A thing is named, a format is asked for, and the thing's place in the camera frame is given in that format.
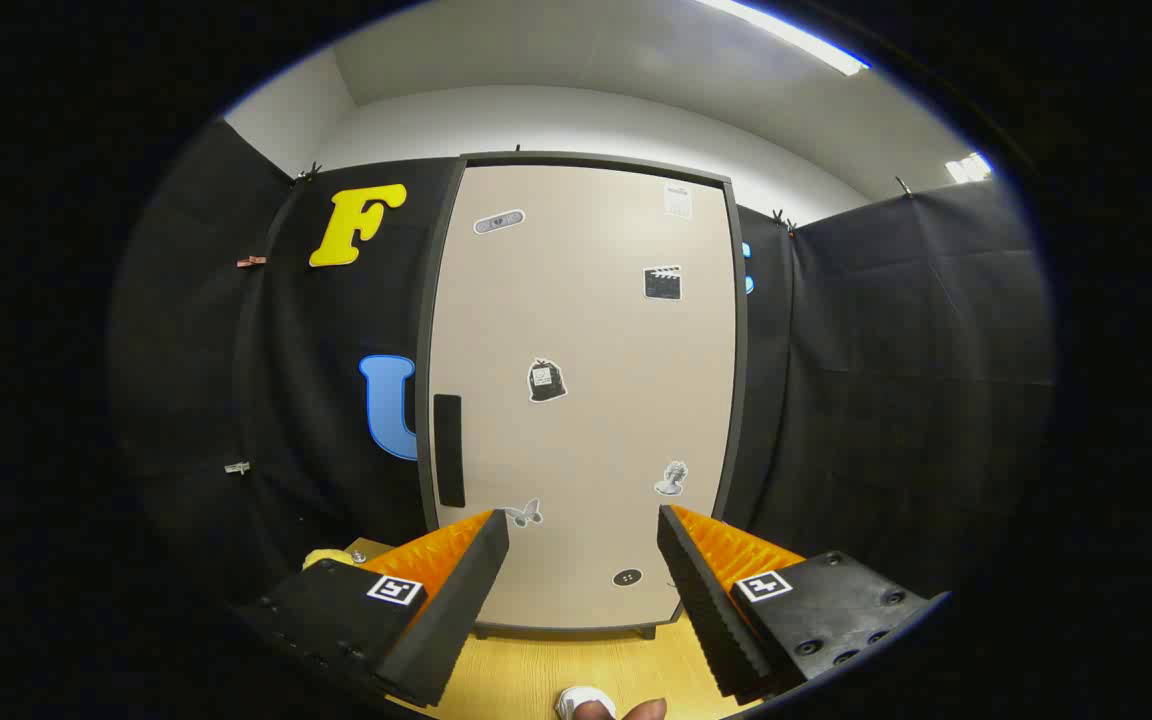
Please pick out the white canvas shoe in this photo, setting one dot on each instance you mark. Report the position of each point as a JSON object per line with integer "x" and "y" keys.
{"x": 568, "y": 700}

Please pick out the ceiling light strip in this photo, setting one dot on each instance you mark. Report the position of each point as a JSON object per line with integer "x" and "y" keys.
{"x": 968, "y": 167}
{"x": 796, "y": 40}

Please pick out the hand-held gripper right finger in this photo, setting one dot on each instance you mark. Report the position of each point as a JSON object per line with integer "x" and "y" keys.
{"x": 711, "y": 610}

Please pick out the black backdrop cloth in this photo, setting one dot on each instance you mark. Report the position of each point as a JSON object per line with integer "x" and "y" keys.
{"x": 886, "y": 400}

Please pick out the grey shoe cabinet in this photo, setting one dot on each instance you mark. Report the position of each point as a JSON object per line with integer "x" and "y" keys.
{"x": 425, "y": 400}

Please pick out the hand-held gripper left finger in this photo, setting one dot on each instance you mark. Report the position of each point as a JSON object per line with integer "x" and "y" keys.
{"x": 456, "y": 610}

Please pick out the yellow plush toy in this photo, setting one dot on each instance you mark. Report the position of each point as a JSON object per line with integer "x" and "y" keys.
{"x": 331, "y": 557}

